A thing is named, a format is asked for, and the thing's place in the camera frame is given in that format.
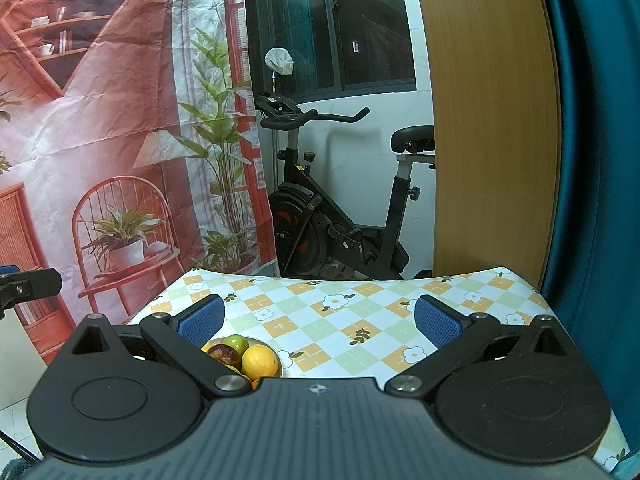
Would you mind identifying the wooden board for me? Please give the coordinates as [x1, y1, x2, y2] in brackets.
[411, 0, 561, 291]

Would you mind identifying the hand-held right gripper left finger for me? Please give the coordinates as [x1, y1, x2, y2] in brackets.
[54, 294, 252, 396]

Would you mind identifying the blue fuzzy rug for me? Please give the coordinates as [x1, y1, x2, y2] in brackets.
[0, 460, 36, 480]

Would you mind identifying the black exercise bike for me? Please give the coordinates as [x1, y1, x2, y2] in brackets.
[254, 92, 436, 281]

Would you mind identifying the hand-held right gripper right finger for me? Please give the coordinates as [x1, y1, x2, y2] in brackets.
[387, 294, 587, 402]

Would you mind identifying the checked floral tablecloth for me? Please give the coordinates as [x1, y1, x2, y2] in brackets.
[125, 266, 631, 473]

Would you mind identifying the teal curtain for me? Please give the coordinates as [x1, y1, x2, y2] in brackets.
[532, 0, 640, 480]

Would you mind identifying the dark purple mangosteen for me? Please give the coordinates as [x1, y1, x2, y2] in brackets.
[207, 344, 243, 371]

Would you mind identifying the black cable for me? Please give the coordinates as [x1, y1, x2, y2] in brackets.
[0, 427, 41, 463]

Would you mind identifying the dark window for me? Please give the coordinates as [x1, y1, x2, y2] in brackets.
[252, 0, 417, 93]

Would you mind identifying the white cloth cap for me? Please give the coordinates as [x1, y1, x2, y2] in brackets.
[264, 46, 294, 76]

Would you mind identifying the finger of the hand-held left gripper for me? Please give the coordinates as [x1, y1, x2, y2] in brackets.
[0, 266, 63, 318]

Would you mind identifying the printed room backdrop cloth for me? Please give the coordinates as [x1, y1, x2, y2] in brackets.
[0, 0, 278, 366]

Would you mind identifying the white round plate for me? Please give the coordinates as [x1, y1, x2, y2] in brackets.
[200, 336, 284, 391]

